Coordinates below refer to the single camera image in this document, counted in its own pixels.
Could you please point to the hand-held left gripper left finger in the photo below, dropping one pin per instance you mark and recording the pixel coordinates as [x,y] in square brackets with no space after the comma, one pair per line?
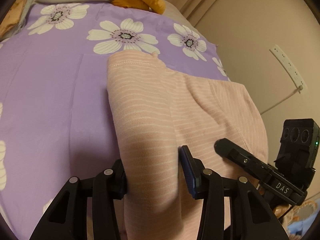
[122,180]

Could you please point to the pink striped sweater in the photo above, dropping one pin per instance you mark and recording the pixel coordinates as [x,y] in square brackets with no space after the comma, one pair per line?
[150,105]

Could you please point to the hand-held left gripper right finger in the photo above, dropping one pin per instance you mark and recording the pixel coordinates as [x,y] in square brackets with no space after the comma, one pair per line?
[188,170]

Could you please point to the purple floral bed sheet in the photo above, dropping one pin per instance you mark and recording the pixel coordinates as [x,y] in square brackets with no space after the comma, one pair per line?
[50,92]

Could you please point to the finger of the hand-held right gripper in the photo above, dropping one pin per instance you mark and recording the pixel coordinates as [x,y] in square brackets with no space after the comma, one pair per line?
[237,156]

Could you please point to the white power strip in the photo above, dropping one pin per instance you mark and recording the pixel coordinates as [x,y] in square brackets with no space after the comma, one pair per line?
[290,67]

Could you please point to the patterned light cloth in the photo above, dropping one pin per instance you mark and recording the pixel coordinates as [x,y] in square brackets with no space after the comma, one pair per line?
[305,212]

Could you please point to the orange printed garment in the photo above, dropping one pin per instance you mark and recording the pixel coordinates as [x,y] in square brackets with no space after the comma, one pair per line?
[11,22]

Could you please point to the grey garment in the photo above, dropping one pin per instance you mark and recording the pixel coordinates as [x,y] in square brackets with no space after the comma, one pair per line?
[26,12]

